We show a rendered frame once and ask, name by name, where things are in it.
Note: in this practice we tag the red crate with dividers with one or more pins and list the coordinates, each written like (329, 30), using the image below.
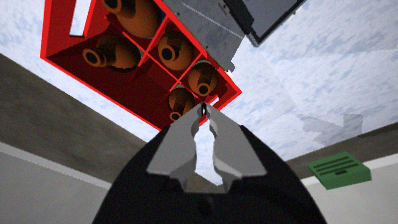
(141, 91)

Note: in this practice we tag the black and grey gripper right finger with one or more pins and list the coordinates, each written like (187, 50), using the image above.
(239, 154)

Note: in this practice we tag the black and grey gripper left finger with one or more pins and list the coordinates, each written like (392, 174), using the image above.
(169, 154)

